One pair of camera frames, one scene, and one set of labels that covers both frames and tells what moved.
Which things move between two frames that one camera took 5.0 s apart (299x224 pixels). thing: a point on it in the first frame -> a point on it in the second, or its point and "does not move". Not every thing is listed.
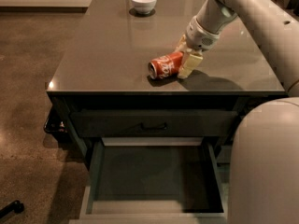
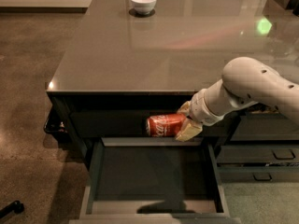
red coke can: x=165 y=66 -> x=164 y=125
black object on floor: x=16 y=205 does not move
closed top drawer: x=154 y=123 does not move
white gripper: x=199 y=37 -> x=199 y=110
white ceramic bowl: x=143 y=3 does not move
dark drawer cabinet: x=101 y=86 does not move
